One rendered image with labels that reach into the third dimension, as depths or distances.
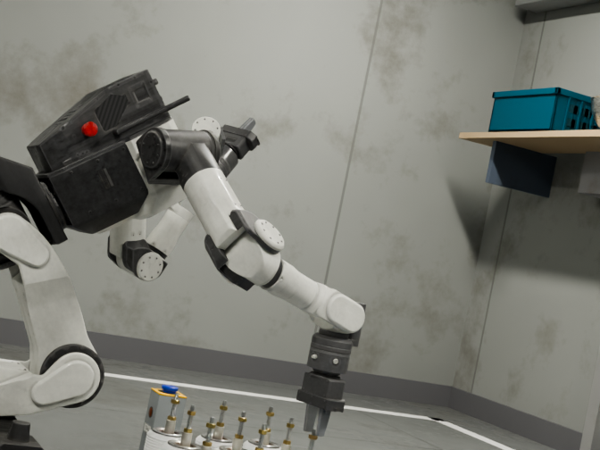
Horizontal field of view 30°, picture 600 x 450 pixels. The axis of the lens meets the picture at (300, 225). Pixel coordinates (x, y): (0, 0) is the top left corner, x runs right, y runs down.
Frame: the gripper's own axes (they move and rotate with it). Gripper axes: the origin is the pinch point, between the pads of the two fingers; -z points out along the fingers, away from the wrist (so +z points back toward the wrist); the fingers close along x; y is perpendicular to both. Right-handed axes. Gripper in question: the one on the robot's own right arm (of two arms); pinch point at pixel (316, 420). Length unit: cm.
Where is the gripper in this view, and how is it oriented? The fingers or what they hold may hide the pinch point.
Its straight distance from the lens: 239.2
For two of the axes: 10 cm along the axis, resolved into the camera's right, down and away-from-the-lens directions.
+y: -7.0, -1.6, -6.9
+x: -6.8, -1.2, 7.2
